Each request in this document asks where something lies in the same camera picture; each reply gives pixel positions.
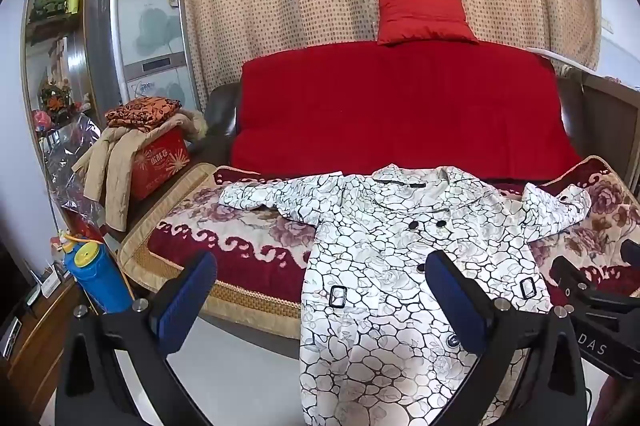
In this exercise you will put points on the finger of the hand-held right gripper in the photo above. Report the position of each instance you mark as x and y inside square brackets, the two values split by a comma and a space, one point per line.
[631, 252]
[570, 273]

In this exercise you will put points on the red blanket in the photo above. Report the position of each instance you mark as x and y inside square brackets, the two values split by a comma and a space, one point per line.
[400, 106]

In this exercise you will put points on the blue bottle with yellow lid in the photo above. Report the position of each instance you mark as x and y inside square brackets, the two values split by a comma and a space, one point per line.
[100, 276]

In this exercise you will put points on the wooden side table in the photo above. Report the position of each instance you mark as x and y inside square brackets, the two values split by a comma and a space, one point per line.
[610, 121]

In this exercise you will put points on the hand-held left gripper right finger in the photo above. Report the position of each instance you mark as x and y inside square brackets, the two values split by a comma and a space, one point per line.
[457, 306]

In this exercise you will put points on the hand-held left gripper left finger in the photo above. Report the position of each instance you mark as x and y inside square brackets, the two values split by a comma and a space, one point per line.
[182, 311]

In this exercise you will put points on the dark leather sofa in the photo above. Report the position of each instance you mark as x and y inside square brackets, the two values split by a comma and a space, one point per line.
[220, 106]

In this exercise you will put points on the clear plastic sheet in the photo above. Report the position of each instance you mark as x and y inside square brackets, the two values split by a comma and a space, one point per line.
[65, 166]

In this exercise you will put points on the tall wooden cabinet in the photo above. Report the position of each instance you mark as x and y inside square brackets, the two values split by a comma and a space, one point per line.
[80, 51]

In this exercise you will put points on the red floral sofa mat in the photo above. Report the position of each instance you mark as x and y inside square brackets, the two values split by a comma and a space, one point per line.
[240, 226]

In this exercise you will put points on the beige padded jacket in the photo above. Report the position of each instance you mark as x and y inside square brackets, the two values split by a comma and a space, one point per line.
[107, 166]

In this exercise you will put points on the silver refrigerator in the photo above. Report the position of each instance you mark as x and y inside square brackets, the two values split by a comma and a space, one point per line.
[150, 31]

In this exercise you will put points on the red cardboard box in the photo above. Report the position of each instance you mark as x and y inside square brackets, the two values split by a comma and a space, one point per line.
[160, 161]

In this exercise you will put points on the green ornament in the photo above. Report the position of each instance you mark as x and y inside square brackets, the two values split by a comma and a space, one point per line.
[50, 4]

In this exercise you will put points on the white black crackle-print coat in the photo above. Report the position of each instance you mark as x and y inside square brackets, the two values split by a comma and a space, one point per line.
[380, 256]

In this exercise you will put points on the red pillow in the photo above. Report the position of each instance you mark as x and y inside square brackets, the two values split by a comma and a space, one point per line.
[425, 19]

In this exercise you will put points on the low wooden cabinet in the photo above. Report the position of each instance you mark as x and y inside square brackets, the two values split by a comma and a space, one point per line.
[45, 356]

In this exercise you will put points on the orange black patterned cloth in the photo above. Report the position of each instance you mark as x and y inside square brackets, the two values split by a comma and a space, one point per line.
[142, 111]

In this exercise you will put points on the flower ornament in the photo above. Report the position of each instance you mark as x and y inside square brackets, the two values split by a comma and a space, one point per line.
[55, 99]

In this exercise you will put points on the white window board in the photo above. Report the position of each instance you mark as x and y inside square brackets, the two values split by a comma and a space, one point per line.
[565, 59]

